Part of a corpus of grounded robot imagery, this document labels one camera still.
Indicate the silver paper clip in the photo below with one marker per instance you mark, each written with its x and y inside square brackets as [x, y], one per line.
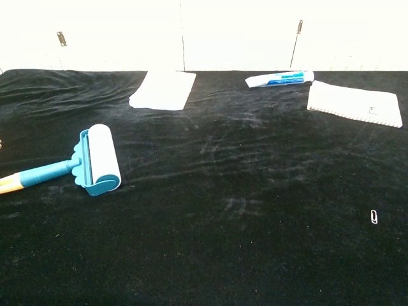
[374, 216]

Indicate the blue white toothpaste tube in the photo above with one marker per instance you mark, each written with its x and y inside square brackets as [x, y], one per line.
[280, 79]

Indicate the black velvet tablecloth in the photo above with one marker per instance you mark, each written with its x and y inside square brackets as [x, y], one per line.
[204, 207]

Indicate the woven folding screen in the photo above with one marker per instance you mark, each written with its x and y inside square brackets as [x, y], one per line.
[223, 35]

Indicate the teal lint roller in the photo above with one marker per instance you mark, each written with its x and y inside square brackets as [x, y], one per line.
[100, 156]

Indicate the cream spiral notebook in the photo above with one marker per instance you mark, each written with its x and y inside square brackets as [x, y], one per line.
[354, 102]

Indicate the white folded cloth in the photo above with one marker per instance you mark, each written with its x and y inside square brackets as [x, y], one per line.
[164, 90]

